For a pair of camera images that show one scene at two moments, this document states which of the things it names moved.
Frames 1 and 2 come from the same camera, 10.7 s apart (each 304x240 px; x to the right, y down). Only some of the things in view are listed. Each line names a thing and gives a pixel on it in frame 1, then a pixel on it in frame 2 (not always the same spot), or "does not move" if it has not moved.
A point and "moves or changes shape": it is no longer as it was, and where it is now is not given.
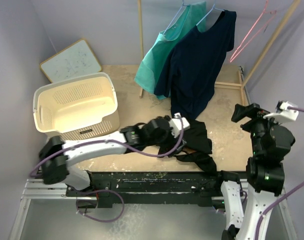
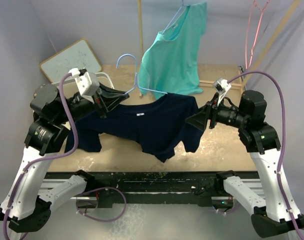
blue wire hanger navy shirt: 213,7 to 136,84
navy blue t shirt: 189,73 to 156,124
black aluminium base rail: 205,188 does not move
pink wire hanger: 272,12 moves or changes shape
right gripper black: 254,110 to 199,119
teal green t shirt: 158,55 does not move
